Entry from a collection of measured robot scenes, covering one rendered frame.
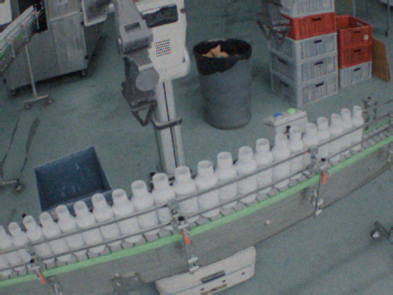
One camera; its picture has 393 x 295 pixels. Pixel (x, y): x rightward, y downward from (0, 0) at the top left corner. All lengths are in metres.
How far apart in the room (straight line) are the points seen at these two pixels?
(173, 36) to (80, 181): 0.70
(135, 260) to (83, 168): 0.66
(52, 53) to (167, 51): 3.30
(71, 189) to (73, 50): 3.10
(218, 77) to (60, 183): 1.74
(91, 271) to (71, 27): 3.72
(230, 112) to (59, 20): 2.30
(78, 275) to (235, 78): 2.30
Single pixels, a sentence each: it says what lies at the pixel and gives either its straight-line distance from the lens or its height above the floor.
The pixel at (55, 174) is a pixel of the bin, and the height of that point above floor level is 0.88.
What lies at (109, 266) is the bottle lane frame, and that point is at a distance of 1.22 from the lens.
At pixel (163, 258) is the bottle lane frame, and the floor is 0.92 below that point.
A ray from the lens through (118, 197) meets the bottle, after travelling 1.10.
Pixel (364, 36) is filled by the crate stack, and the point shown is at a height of 0.54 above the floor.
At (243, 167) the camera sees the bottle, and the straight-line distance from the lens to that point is 1.20.
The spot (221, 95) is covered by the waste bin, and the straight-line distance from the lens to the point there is 3.25.
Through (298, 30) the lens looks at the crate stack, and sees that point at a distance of 3.43.
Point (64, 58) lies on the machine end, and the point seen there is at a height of 0.33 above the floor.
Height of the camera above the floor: 1.86
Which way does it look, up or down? 35 degrees down
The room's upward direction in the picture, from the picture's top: 7 degrees counter-clockwise
